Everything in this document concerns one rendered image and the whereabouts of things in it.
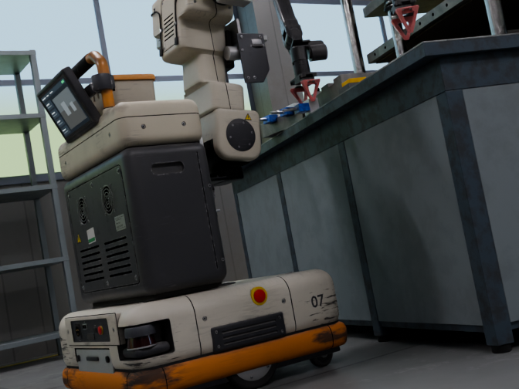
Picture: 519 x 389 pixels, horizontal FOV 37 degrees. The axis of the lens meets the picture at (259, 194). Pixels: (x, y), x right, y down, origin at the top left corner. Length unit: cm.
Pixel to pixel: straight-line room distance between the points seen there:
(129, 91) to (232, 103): 34
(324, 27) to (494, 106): 443
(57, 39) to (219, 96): 304
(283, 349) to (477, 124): 79
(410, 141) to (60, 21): 355
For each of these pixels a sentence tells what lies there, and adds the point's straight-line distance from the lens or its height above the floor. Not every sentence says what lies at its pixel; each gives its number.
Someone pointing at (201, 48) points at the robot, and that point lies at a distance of 245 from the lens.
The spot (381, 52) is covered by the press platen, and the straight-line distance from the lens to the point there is 401.
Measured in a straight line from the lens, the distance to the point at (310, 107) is 269.
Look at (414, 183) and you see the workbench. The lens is 221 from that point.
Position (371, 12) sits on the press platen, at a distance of 415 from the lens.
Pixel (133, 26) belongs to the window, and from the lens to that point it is 557.
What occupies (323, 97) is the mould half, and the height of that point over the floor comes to 85.
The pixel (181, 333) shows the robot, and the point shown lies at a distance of 199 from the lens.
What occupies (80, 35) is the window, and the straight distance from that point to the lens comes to 539.
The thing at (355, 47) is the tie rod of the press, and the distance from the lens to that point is 414.
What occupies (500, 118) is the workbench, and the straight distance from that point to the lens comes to 210.
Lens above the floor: 34
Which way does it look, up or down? 5 degrees up
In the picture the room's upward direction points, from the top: 10 degrees counter-clockwise
